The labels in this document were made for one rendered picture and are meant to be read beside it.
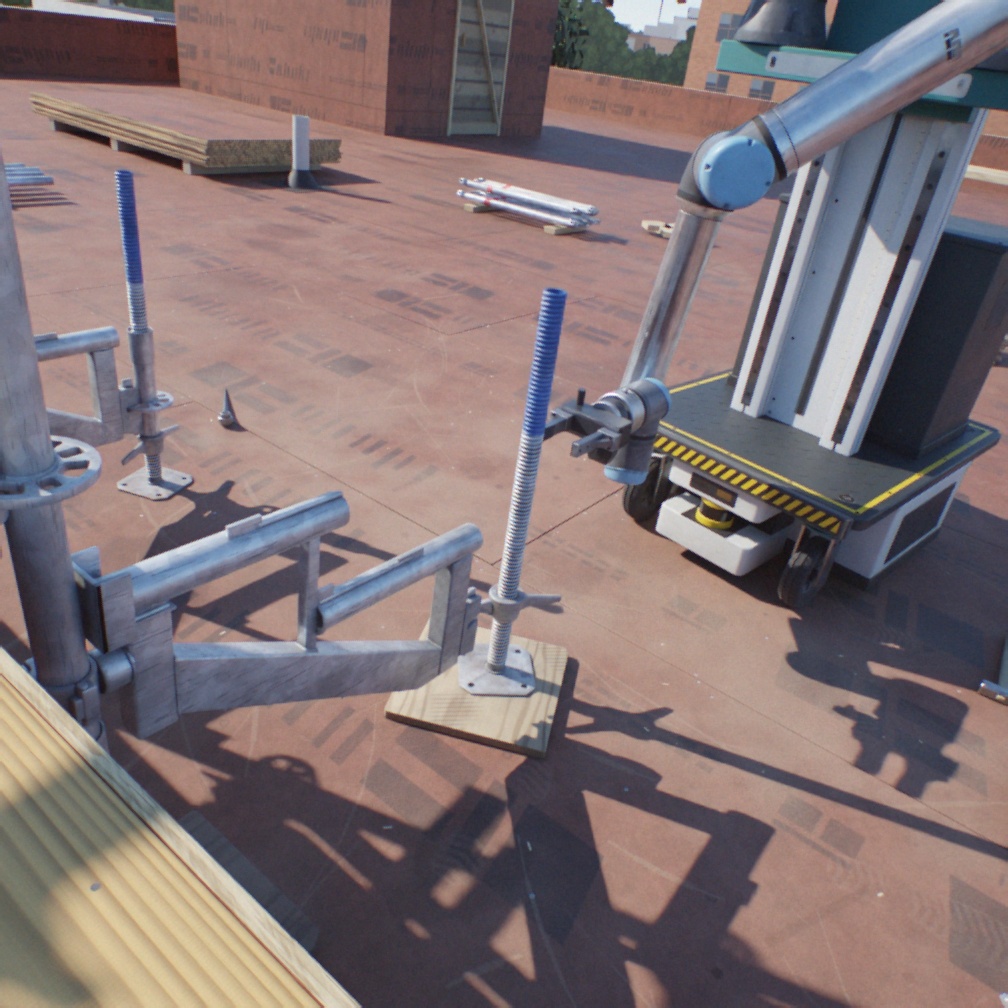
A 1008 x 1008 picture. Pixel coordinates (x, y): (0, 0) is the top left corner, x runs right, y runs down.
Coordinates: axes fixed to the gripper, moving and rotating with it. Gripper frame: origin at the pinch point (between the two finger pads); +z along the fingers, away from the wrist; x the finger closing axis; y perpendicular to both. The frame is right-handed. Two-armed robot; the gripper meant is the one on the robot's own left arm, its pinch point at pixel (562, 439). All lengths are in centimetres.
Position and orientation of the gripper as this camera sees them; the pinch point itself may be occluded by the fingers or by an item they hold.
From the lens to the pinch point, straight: 148.2
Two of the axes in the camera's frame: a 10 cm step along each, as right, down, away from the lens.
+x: 7.7, 4.0, -5.0
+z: -6.3, 3.3, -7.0
